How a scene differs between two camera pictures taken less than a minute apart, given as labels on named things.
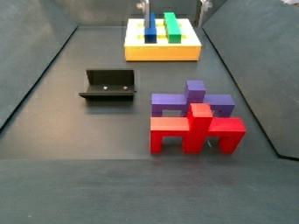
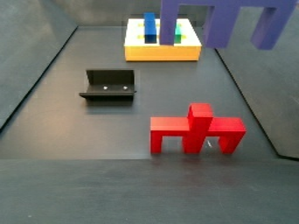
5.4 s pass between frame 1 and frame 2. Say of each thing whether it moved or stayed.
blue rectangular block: stayed
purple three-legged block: moved
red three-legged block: stayed
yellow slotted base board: stayed
